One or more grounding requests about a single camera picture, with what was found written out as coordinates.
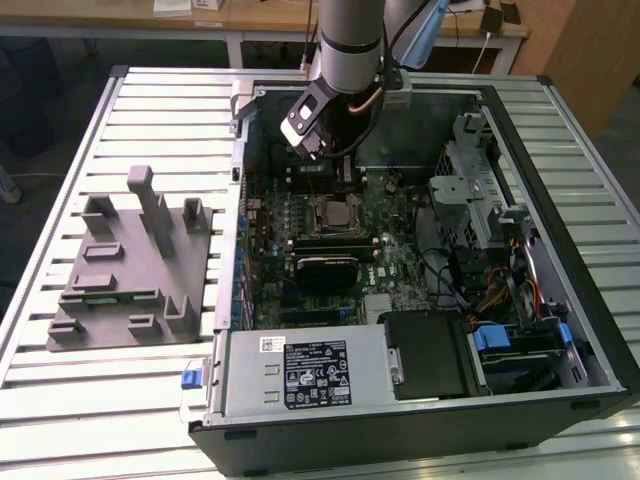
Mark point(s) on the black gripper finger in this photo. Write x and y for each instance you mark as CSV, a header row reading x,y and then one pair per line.
x,y
350,175

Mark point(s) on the silver CPU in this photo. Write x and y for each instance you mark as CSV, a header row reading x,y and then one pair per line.
x,y
337,215

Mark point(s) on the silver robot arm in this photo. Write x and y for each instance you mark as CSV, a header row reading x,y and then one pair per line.
x,y
350,50

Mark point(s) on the CPU socket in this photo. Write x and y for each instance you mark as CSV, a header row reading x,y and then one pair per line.
x,y
334,199

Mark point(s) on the black RAM slot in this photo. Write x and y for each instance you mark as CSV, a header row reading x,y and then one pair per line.
x,y
322,183
320,251
322,188
322,178
322,173
330,243

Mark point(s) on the black graphics card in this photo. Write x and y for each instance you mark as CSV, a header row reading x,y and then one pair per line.
x,y
325,274

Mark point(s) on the silver drive cage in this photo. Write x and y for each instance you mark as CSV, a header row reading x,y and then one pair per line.
x,y
457,190

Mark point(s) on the green motherboard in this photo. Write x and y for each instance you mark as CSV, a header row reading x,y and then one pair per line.
x,y
405,292

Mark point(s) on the silver finned heatsink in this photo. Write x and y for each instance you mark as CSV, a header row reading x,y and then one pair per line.
x,y
380,307

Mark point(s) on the small white box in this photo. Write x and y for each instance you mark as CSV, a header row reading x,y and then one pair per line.
x,y
207,4

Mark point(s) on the white barcode sticker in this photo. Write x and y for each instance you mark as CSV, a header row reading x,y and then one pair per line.
x,y
271,344

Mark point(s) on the black plastic shroud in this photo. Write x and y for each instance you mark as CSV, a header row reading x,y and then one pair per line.
x,y
430,355

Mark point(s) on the black power supply label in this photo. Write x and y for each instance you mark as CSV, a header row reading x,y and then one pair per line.
x,y
317,375

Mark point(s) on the white cardboard box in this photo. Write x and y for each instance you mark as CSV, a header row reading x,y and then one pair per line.
x,y
172,6

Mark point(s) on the blue disk carrier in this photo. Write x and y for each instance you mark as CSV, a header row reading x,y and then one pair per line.
x,y
490,340

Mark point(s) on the grey parts rack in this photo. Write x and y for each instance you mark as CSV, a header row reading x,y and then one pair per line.
x,y
150,280

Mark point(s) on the silver power supply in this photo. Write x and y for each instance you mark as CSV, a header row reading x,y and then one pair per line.
x,y
250,380

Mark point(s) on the wooden cabinet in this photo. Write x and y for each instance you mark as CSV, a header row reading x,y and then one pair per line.
x,y
585,55

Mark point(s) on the blue case latch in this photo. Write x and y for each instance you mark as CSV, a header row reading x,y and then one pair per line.
x,y
192,379

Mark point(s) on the black disk bay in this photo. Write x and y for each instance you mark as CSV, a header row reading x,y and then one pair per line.
x,y
525,372

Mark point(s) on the wooden desk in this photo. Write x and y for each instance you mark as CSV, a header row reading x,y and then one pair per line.
x,y
100,20

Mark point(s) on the blue plastic tab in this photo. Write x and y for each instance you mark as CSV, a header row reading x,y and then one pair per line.
x,y
566,335

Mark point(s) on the black open PC case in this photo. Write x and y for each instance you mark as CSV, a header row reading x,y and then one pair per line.
x,y
380,445

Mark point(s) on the green RAM stick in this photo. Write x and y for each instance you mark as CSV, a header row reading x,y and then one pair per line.
x,y
107,298

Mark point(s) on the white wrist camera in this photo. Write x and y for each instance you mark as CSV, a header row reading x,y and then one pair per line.
x,y
302,117

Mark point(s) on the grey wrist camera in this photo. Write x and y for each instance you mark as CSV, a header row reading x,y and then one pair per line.
x,y
397,95

